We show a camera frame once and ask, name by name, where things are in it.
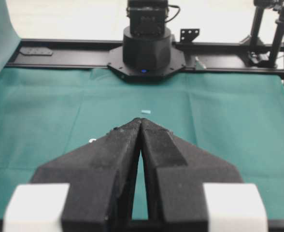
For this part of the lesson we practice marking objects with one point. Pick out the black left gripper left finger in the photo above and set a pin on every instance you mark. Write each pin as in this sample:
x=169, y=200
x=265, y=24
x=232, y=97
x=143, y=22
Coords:
x=102, y=176

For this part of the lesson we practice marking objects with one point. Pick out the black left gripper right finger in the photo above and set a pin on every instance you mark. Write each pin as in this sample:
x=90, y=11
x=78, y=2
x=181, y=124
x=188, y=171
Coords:
x=175, y=171

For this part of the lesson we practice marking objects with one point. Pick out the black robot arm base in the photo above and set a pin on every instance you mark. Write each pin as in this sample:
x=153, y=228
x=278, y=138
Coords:
x=147, y=51

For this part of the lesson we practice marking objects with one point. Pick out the green table cloth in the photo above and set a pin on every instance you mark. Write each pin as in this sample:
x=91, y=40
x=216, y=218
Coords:
x=238, y=117

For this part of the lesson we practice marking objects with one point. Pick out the black perforated bracket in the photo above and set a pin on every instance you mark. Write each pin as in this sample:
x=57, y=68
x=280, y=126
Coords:
x=188, y=35

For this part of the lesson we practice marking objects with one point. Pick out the black aluminium frame rail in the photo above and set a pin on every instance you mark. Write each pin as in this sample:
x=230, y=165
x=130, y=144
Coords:
x=87, y=54

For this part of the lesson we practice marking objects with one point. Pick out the black camera stand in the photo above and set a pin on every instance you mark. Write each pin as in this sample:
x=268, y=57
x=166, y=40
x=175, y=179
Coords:
x=265, y=42

